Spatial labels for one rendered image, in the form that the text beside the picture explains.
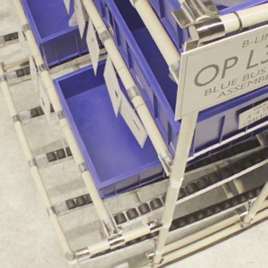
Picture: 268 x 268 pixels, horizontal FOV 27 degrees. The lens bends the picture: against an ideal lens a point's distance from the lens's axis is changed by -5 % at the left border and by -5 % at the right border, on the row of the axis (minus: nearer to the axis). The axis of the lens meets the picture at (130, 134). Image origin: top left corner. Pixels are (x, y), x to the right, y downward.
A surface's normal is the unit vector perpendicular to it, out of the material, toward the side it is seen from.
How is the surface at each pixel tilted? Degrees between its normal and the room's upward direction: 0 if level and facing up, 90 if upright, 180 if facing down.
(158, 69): 4
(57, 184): 0
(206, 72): 90
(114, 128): 3
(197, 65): 90
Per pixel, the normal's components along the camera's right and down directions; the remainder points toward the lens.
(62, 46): 0.40, 0.83
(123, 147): -0.04, -0.42
